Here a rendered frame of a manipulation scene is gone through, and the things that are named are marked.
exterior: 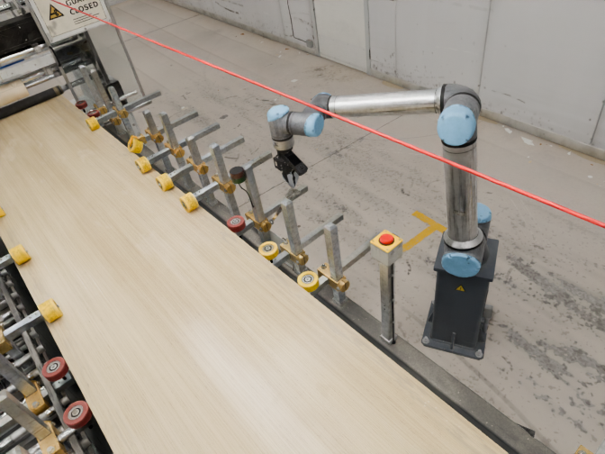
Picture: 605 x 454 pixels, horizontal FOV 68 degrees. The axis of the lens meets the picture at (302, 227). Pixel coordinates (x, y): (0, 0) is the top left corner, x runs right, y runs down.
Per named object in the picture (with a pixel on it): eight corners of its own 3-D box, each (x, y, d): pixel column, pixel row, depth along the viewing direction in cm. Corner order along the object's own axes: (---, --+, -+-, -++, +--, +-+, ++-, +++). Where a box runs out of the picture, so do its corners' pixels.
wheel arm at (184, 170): (241, 140, 249) (239, 134, 247) (245, 141, 247) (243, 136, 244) (162, 183, 228) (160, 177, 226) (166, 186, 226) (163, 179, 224)
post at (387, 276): (388, 331, 172) (385, 249, 142) (398, 339, 169) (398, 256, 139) (380, 339, 170) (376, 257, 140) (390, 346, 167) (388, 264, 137)
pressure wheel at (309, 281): (301, 290, 181) (297, 270, 173) (320, 288, 180) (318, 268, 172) (301, 305, 175) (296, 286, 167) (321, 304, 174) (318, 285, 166)
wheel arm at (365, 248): (378, 237, 195) (378, 230, 192) (384, 240, 193) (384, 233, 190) (304, 295, 177) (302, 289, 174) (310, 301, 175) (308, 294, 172)
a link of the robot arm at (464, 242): (486, 254, 192) (486, 89, 146) (479, 285, 181) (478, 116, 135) (449, 249, 199) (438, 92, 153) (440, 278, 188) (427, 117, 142)
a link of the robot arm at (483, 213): (489, 230, 204) (495, 200, 192) (483, 256, 193) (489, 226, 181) (455, 223, 210) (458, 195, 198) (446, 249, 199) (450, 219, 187)
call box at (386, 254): (385, 246, 144) (385, 229, 139) (402, 257, 140) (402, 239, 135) (370, 258, 141) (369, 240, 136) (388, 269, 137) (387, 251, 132)
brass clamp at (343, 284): (328, 269, 186) (327, 260, 183) (351, 286, 178) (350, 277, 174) (317, 277, 183) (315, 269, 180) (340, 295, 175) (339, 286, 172)
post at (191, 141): (216, 208, 253) (190, 133, 222) (220, 210, 251) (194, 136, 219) (211, 211, 252) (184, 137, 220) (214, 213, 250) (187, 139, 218)
